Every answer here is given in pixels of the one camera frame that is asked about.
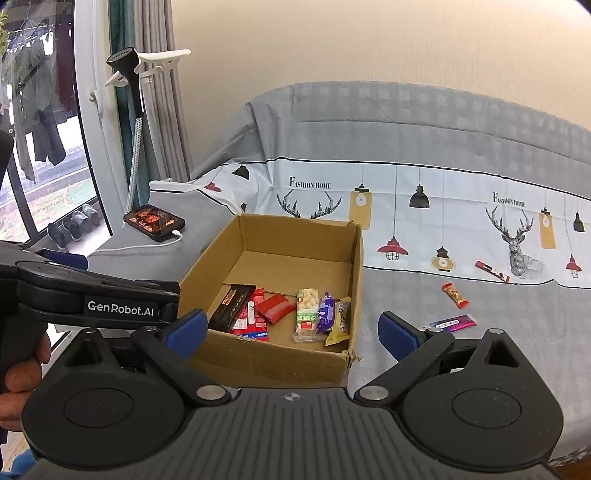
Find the large red spicy snack packet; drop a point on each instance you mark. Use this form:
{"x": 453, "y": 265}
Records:
{"x": 249, "y": 323}

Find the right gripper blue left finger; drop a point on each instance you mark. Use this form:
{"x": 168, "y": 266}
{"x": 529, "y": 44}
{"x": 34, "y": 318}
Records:
{"x": 187, "y": 333}

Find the thin red stick packet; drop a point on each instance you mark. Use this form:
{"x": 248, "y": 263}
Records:
{"x": 492, "y": 271}

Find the white window door frame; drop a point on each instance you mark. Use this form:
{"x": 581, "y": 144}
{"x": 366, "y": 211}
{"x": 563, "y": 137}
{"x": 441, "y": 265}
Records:
{"x": 98, "y": 108}

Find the purple pink snack packet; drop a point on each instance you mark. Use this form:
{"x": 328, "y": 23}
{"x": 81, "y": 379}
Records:
{"x": 453, "y": 324}

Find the grey curtain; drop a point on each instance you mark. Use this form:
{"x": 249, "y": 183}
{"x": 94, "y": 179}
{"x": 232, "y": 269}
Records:
{"x": 164, "y": 149}

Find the person's left hand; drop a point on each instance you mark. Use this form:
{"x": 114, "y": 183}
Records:
{"x": 19, "y": 382}

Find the grey patterned sofa cover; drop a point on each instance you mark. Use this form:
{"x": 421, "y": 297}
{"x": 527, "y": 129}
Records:
{"x": 436, "y": 179}

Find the black chocolate bar wrapper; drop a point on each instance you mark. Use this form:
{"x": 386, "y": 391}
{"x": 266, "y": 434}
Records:
{"x": 226, "y": 313}

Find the clear rice cracker packet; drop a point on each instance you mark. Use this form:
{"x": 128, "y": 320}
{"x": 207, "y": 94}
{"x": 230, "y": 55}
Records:
{"x": 306, "y": 317}

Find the dark shoes on floor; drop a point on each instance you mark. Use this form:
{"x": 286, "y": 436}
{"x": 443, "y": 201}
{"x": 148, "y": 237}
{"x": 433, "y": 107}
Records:
{"x": 71, "y": 228}

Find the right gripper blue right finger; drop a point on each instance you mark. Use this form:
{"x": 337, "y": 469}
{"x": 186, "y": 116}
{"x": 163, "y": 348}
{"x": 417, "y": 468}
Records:
{"x": 397, "y": 336}

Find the black garment steamer head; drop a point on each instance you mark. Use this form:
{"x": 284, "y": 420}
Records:
{"x": 125, "y": 64}

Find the hanging dark clothes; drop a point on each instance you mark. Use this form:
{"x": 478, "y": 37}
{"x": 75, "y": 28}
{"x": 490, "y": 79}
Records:
{"x": 37, "y": 76}

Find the yellow snack bar wrapper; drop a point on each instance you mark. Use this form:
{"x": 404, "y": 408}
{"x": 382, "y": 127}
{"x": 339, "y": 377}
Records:
{"x": 340, "y": 327}

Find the purple chocolate wrapper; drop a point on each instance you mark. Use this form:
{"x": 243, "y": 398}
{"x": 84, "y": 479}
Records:
{"x": 326, "y": 313}

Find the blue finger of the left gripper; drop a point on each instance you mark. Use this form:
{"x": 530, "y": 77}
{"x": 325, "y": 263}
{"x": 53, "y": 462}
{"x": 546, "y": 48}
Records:
{"x": 64, "y": 258}

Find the white steamer stand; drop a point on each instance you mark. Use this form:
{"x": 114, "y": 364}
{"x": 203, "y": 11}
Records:
{"x": 160, "y": 62}

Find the black smartphone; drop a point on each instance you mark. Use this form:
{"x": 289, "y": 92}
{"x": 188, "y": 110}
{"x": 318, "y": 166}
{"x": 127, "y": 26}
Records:
{"x": 155, "y": 223}

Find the small red orange candy bar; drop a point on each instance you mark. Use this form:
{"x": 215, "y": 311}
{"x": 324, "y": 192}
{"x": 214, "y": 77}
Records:
{"x": 459, "y": 299}

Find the small red square packet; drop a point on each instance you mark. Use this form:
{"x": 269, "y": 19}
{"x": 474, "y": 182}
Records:
{"x": 275, "y": 308}

